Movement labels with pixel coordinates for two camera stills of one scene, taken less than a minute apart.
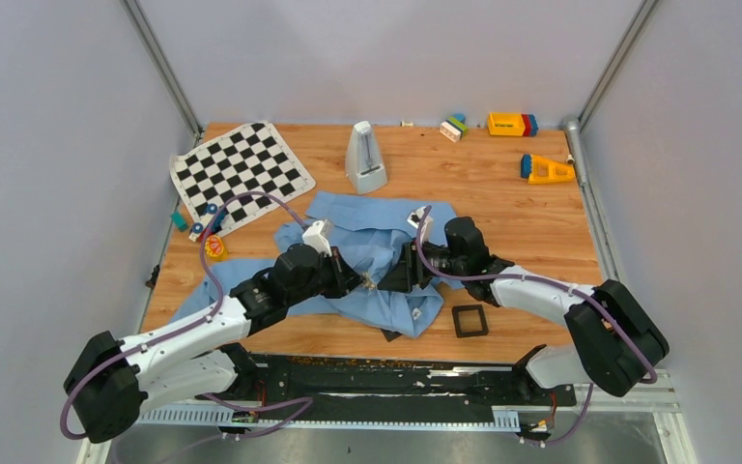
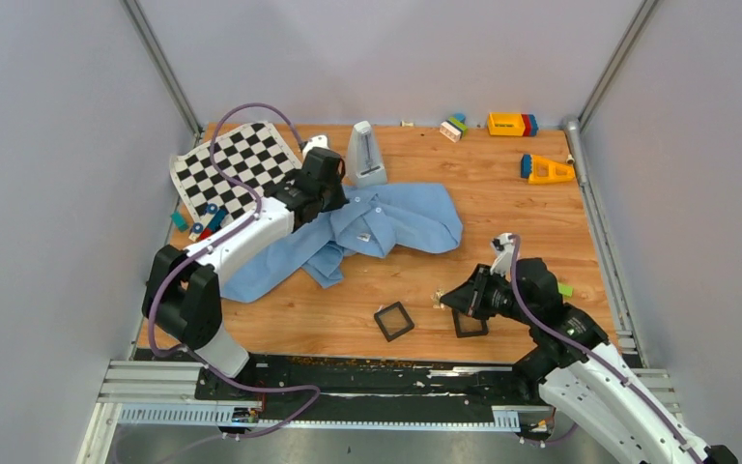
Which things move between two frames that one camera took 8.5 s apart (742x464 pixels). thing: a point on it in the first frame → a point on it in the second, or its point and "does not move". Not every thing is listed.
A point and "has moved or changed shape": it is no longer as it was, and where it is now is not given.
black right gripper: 399,278 → 467,299
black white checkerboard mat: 251,159 does not move
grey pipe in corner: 575,139 does not move
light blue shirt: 370,232 has moved or changed shape
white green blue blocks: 454,128 does not move
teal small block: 180,221 does not move
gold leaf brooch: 367,282 → 435,299
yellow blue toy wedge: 539,169 does not move
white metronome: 362,161 does not move
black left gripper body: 325,280 → 333,196
